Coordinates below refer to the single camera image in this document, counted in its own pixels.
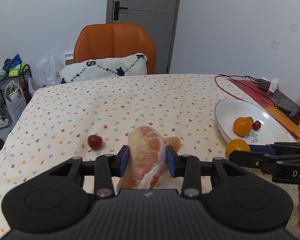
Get dark red small fruit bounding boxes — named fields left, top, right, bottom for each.
left=87, top=134, right=103, bottom=151

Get small peeled pomelo segment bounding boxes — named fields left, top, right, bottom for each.
left=163, top=137, right=180, bottom=152

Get large peeled pomelo segment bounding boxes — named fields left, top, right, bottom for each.
left=116, top=126, right=166, bottom=191

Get large orange mandarin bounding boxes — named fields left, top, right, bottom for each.
left=225, top=139, right=251, bottom=160

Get white plate blue rim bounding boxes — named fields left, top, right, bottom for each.
left=214, top=99, right=295, bottom=145

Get red small fruit on plate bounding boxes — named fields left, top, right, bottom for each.
left=252, top=120, right=262, bottom=131

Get floral patterned tablecloth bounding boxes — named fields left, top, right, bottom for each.
left=0, top=74, right=254, bottom=238

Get brown longan on plate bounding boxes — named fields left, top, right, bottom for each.
left=246, top=116, right=254, bottom=124

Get black flat device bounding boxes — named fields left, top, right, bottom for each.
left=276, top=98, right=293, bottom=114

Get orange mandarin on plate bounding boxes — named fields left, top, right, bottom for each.
left=232, top=117, right=252, bottom=137

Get red orange table mat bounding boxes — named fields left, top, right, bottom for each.
left=227, top=78, right=300, bottom=143

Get white power adapter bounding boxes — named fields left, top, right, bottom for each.
left=268, top=78, right=279, bottom=93

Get black power brick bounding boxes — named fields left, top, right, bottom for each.
left=257, top=79, right=271, bottom=91

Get white fluffy pillow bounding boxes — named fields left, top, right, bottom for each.
left=60, top=53, right=147, bottom=83

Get white plastic bag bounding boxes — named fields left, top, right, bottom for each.
left=32, top=54, right=64, bottom=88

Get orange leather chair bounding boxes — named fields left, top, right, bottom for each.
left=73, top=23, right=157, bottom=74

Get black metal shelf rack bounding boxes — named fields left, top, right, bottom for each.
left=0, top=63, right=32, bottom=108

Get grey door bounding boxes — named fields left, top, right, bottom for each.
left=106, top=0, right=180, bottom=74

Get black cable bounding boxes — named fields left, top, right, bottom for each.
left=216, top=74, right=278, bottom=106

